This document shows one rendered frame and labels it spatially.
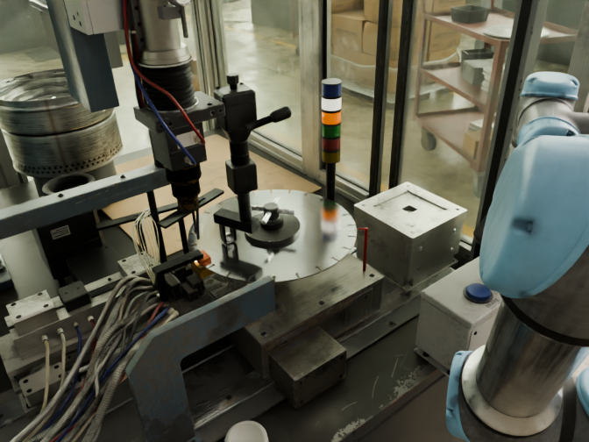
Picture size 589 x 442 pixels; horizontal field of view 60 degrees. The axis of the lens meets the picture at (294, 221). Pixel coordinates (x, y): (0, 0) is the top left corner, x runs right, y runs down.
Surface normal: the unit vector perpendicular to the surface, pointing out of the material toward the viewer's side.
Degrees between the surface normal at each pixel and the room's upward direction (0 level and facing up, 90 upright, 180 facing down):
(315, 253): 0
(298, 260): 0
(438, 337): 90
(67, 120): 90
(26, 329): 90
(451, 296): 0
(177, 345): 90
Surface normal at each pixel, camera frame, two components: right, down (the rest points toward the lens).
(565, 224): -0.36, 0.05
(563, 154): -0.15, -0.72
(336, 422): -0.03, -0.85
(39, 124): 0.13, 0.52
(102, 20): 0.60, 0.41
